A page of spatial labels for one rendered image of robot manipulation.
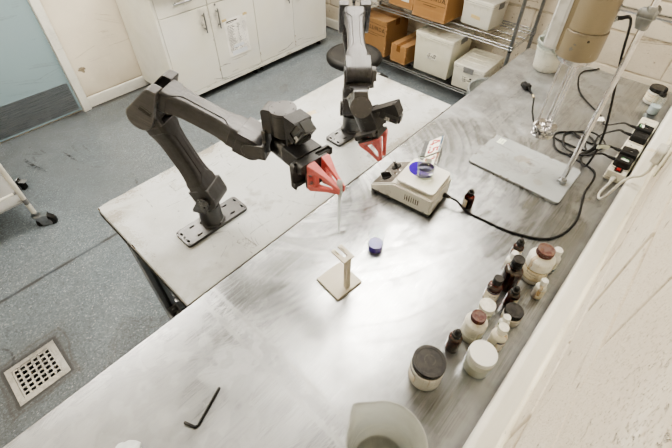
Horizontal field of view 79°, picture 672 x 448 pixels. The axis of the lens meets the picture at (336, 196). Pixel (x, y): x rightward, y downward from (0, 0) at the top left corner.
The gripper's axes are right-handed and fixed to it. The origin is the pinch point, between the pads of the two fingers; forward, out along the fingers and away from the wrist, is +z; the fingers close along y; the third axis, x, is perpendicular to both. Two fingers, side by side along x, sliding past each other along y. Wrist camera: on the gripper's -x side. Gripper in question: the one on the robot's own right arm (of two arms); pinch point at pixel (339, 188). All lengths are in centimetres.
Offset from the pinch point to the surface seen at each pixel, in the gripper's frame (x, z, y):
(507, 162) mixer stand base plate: 31, 3, 72
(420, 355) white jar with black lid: 25.0, 27.5, -2.5
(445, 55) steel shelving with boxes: 88, -126, 224
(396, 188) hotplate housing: 26.4, -9.5, 31.2
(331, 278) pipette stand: 31.4, -1.3, -1.1
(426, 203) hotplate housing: 26.7, 0.0, 33.2
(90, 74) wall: 99, -297, 11
